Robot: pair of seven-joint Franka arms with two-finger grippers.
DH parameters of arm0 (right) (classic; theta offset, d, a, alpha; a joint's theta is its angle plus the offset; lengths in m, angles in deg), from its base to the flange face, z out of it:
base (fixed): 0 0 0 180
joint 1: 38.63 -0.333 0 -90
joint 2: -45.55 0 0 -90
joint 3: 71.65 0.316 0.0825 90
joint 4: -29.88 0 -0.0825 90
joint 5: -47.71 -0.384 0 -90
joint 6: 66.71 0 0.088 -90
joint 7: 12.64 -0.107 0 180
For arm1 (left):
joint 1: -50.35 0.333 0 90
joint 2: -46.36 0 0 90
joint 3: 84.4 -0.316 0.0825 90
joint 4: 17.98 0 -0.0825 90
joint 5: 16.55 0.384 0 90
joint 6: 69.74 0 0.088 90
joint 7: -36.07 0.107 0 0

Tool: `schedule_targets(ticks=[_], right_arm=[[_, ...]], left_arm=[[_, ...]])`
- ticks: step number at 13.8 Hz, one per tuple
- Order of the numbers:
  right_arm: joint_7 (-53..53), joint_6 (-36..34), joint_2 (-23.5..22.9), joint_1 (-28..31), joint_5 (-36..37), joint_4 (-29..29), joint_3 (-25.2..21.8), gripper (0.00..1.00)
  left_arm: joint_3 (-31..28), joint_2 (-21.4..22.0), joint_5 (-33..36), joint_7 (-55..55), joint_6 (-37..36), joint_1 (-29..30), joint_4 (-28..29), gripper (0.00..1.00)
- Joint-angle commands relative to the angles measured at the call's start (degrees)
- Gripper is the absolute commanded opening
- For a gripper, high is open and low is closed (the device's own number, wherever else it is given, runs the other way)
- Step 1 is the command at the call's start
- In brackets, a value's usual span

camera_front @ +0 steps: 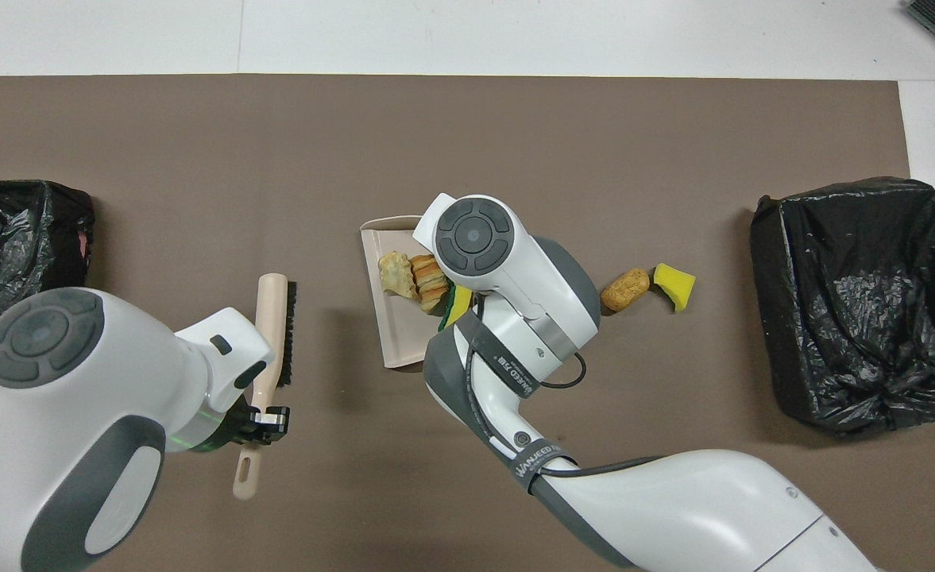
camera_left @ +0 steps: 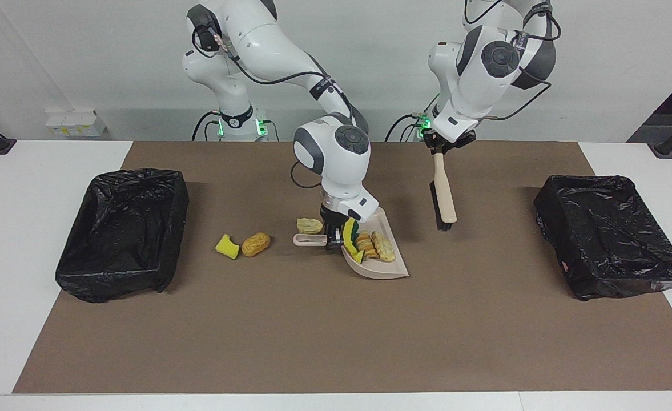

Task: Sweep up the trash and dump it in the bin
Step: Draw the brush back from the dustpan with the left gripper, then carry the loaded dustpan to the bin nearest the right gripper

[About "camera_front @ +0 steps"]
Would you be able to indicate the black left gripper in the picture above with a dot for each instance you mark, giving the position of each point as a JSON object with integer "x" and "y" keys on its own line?
{"x": 245, "y": 421}

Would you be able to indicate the beige brush with black bristles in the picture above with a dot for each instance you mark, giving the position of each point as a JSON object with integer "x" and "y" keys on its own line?
{"x": 271, "y": 318}

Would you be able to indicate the beige plastic dustpan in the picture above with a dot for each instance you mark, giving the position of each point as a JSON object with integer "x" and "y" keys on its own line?
{"x": 396, "y": 334}

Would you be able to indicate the pale flaky pastry piece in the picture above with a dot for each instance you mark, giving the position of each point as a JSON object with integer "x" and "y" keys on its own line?
{"x": 396, "y": 274}

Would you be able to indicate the striped croissant piece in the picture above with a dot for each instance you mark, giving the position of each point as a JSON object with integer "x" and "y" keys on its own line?
{"x": 429, "y": 282}

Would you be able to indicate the green and yellow sponge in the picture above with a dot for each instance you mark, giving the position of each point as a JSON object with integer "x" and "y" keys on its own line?
{"x": 457, "y": 308}

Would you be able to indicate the brown bread roll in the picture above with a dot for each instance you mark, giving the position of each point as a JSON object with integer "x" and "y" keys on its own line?
{"x": 626, "y": 290}

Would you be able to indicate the small yellow sponge piece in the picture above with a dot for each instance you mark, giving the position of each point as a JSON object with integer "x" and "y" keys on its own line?
{"x": 676, "y": 286}

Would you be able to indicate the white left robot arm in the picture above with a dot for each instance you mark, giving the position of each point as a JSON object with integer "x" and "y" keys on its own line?
{"x": 78, "y": 413}

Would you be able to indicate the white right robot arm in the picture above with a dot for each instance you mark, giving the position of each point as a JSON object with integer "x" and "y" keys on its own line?
{"x": 674, "y": 508}

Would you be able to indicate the black bag lined bin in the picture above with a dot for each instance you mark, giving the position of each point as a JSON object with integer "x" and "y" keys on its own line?
{"x": 848, "y": 318}
{"x": 6, "y": 230}

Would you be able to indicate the brown table mat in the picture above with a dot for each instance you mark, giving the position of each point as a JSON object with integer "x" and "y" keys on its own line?
{"x": 356, "y": 143}

